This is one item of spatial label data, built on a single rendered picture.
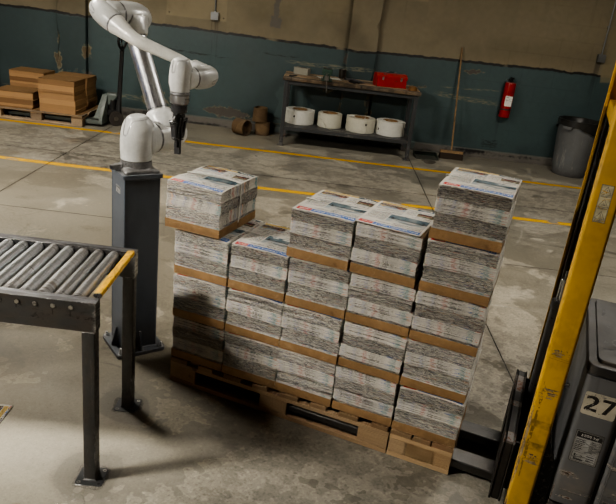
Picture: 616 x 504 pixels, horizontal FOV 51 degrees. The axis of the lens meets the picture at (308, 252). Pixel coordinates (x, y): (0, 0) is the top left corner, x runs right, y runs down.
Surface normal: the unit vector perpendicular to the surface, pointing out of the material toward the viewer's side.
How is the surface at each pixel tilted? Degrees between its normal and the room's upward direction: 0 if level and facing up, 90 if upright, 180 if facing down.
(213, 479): 0
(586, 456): 90
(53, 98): 90
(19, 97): 89
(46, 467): 0
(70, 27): 90
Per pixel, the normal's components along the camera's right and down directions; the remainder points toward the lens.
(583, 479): -0.37, 0.30
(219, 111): -0.04, 0.37
